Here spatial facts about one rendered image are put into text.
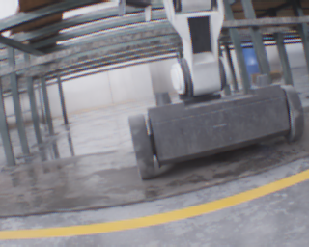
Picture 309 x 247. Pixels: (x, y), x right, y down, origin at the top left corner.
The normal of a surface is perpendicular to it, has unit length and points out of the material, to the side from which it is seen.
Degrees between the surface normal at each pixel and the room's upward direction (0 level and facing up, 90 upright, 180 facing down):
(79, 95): 94
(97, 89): 93
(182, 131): 90
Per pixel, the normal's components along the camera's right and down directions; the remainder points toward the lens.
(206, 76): 0.14, 0.52
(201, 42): 0.17, 0.70
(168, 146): 0.06, 0.07
